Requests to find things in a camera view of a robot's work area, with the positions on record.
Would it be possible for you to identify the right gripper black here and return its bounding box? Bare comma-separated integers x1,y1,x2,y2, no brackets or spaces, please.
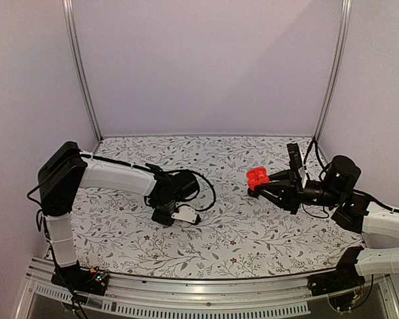
255,168,342,215

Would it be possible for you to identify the red round charging case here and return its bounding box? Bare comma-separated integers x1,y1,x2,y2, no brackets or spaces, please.
246,167,270,191

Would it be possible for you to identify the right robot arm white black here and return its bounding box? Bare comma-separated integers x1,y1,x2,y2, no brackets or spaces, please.
247,155,399,290

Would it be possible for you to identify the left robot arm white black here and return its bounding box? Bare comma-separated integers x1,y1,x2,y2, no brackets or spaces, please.
36,142,200,288

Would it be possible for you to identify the floral patterned table mat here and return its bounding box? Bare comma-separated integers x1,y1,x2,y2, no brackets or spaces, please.
71,136,363,279

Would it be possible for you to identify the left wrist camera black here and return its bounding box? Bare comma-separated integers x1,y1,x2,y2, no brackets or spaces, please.
172,205,201,225

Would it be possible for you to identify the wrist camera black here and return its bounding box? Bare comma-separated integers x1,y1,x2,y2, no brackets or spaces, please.
172,205,201,225
287,143,307,188

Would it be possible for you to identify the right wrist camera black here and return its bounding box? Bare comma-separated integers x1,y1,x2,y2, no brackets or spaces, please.
287,143,307,188

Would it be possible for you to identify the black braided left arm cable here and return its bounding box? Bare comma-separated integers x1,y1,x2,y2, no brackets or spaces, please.
172,169,217,213

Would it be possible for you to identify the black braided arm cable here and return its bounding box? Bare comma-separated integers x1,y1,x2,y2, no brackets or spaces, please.
302,138,330,173
172,169,217,213

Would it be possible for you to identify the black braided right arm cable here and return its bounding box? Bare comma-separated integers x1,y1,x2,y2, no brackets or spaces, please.
302,138,330,173

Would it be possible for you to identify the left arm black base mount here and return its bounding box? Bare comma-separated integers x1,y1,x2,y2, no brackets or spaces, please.
51,263,110,296

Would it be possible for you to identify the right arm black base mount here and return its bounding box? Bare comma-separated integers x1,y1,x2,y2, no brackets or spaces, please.
307,247,365,296

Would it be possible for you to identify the aluminium rail base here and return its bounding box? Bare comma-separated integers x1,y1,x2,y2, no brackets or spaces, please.
16,259,399,318

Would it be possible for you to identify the aluminium frame post right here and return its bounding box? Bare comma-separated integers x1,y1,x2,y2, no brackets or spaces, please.
313,0,352,141

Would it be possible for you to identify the aluminium frame post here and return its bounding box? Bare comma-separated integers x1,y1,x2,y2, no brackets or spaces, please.
62,0,103,143
313,0,352,141

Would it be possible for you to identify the aluminium frame post left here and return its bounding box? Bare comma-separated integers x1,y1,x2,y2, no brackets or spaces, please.
62,0,103,143

